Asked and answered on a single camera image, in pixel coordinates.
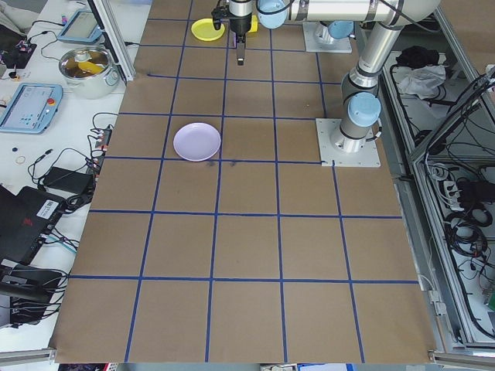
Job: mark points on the white crumpled cloth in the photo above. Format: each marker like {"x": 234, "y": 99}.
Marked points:
{"x": 419, "y": 83}

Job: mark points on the stainless steel pot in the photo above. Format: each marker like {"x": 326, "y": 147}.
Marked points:
{"x": 91, "y": 85}

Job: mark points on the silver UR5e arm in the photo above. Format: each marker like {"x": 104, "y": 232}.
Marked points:
{"x": 340, "y": 30}
{"x": 379, "y": 42}

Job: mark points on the black cloth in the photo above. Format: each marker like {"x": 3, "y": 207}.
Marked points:
{"x": 417, "y": 56}

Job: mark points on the blue grey teach pendant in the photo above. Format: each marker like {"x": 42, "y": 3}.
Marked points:
{"x": 27, "y": 108}
{"x": 79, "y": 27}

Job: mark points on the aluminium profile post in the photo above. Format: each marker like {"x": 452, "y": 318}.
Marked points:
{"x": 116, "y": 42}

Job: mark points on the V-shaped metal frame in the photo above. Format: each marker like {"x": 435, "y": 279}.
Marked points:
{"x": 406, "y": 216}

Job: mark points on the black connector hub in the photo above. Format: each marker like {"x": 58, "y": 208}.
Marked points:
{"x": 103, "y": 139}

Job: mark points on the black laptop with red logo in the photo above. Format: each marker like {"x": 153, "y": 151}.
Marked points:
{"x": 23, "y": 224}

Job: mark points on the purple foam block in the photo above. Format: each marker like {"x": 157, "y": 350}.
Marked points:
{"x": 234, "y": 40}

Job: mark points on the white power strip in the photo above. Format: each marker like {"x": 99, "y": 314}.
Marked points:
{"x": 450, "y": 191}

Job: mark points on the yellow foam block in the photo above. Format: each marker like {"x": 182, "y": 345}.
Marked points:
{"x": 254, "y": 24}

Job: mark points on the light purple plate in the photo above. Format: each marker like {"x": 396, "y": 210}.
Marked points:
{"x": 197, "y": 141}

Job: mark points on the black electronic device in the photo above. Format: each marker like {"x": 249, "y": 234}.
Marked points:
{"x": 27, "y": 284}

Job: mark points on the grey metal bracket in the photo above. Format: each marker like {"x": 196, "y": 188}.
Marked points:
{"x": 436, "y": 303}

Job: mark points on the glass pot lid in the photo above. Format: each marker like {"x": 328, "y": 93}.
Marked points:
{"x": 83, "y": 56}

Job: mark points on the aluminium profile bar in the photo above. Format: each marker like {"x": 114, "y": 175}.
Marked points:
{"x": 464, "y": 357}
{"x": 27, "y": 356}

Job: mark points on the black power brick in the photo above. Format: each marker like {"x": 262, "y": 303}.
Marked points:
{"x": 470, "y": 191}

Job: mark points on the white square base plate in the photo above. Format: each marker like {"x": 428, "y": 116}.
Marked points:
{"x": 367, "y": 158}
{"x": 321, "y": 46}

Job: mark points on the yellow plate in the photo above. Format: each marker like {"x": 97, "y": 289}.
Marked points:
{"x": 205, "y": 31}

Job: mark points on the black power adapter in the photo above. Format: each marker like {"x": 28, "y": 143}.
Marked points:
{"x": 65, "y": 178}

